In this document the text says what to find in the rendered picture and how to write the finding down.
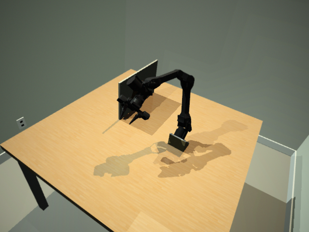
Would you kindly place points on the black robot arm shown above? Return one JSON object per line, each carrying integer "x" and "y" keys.
{"x": 187, "y": 82}

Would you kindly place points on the brown rectangular picture frame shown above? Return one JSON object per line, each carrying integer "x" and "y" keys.
{"x": 133, "y": 94}

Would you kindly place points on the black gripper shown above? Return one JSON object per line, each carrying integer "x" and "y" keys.
{"x": 135, "y": 104}

